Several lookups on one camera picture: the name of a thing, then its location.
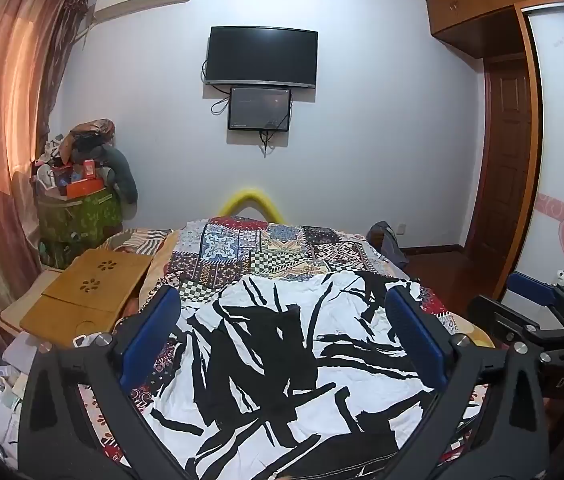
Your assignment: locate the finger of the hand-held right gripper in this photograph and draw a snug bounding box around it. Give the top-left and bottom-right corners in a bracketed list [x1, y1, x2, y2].
[506, 271, 564, 313]
[468, 294, 564, 361]

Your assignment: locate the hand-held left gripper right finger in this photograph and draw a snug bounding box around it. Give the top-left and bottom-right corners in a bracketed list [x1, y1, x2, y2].
[384, 285, 552, 480]

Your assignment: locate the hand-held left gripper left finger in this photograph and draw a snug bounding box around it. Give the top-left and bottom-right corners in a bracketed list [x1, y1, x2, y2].
[17, 285, 199, 480]

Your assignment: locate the black and white patterned garment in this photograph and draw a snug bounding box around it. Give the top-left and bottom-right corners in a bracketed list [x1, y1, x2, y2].
[139, 269, 467, 480]

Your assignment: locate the yellow bed sheet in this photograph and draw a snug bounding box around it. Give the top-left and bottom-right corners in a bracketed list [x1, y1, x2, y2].
[449, 317, 496, 351]

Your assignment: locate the wooden lap desk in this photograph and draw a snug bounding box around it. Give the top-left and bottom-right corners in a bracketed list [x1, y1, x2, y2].
[19, 249, 155, 336]

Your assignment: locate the patchwork printed blanket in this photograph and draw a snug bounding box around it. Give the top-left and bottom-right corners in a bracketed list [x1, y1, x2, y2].
[82, 216, 497, 480]

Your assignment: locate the brown wooden door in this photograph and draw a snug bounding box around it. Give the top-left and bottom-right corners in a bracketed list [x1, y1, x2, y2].
[464, 55, 535, 261]

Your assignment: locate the green fabric storage box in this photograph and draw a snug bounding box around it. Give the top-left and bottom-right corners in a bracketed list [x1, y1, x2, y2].
[37, 187, 124, 270]

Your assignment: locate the beige board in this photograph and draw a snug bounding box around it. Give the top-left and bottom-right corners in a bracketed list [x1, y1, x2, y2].
[0, 266, 63, 351]

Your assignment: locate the grey stuffed cushion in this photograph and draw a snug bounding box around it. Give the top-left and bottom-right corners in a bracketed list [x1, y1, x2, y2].
[102, 144, 139, 206]

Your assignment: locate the pile of clutter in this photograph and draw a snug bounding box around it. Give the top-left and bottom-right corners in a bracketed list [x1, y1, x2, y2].
[32, 119, 118, 206]

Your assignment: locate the white wardrobe sliding door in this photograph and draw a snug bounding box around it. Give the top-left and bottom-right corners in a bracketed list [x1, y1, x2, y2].
[494, 2, 564, 306]

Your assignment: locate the wooden overhead cabinet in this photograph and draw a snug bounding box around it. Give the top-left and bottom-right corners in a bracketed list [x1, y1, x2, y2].
[425, 0, 564, 60]

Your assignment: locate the black television cable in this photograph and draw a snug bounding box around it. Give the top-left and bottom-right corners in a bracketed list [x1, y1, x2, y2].
[212, 85, 233, 117]

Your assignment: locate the small black wall monitor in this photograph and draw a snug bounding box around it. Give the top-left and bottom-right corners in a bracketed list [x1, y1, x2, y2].
[228, 86, 293, 132]

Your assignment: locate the black wall television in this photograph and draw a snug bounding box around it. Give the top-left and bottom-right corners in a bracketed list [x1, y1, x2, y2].
[204, 25, 319, 88]

